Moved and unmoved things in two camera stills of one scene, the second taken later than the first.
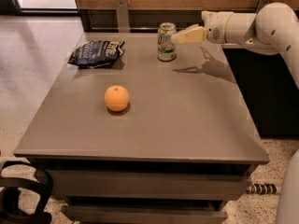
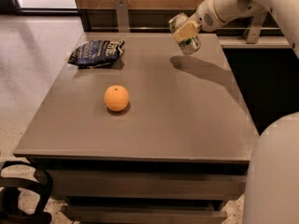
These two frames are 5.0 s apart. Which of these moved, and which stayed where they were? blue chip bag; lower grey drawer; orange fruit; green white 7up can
Moved: green white 7up can
Stayed: lower grey drawer; orange fruit; blue chip bag
